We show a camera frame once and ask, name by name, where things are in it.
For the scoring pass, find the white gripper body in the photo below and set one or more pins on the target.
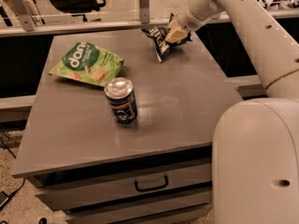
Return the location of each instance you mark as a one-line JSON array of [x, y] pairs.
[[188, 20]]

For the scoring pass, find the grey metal railing frame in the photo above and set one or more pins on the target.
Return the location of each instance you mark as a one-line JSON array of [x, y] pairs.
[[125, 14]]

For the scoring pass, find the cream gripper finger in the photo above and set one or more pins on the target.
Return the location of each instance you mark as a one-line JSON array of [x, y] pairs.
[[173, 21], [176, 33]]

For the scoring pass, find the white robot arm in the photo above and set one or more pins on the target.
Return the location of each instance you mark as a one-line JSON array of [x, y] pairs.
[[255, 151]]

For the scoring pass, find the dark blue drink can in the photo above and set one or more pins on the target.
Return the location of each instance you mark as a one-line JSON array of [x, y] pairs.
[[120, 94]]

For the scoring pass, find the green snack bag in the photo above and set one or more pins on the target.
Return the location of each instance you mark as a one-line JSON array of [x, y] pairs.
[[88, 63]]

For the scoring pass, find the blue chip bag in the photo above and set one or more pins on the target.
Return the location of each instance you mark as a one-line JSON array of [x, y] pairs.
[[162, 47]]

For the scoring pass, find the grey drawer cabinet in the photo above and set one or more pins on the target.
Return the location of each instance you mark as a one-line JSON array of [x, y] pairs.
[[144, 163]]

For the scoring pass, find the black drawer handle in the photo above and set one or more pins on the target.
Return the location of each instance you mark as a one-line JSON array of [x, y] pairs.
[[151, 183]]

